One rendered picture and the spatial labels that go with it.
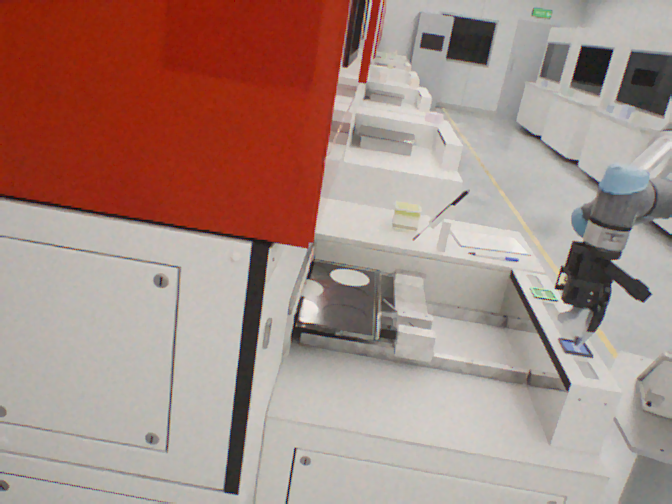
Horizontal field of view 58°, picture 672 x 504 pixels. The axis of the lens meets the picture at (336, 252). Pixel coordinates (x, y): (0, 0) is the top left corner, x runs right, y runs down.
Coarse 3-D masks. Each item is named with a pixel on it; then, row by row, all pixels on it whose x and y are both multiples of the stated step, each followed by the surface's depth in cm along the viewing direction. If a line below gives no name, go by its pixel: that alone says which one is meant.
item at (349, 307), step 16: (320, 272) 154; (368, 272) 159; (336, 288) 146; (352, 288) 148; (368, 288) 149; (304, 304) 135; (320, 304) 137; (336, 304) 138; (352, 304) 139; (368, 304) 140; (304, 320) 128; (320, 320) 129; (336, 320) 131; (352, 320) 132; (368, 320) 133
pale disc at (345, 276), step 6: (336, 270) 156; (342, 270) 157; (348, 270) 158; (336, 276) 153; (342, 276) 153; (348, 276) 154; (354, 276) 155; (360, 276) 155; (366, 276) 156; (342, 282) 150; (348, 282) 151; (354, 282) 151; (360, 282) 152; (366, 282) 152
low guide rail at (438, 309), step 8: (384, 296) 158; (384, 304) 159; (392, 304) 159; (432, 304) 158; (440, 304) 159; (448, 304) 160; (432, 312) 159; (440, 312) 159; (448, 312) 159; (456, 312) 158; (464, 312) 158; (472, 312) 158; (480, 312) 158; (488, 312) 159; (464, 320) 159; (472, 320) 159; (480, 320) 159; (488, 320) 158; (496, 320) 158
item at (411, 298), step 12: (396, 288) 157; (408, 288) 158; (420, 288) 159; (396, 300) 150; (408, 300) 151; (420, 300) 152; (396, 348) 129; (408, 348) 129; (420, 348) 129; (420, 360) 130
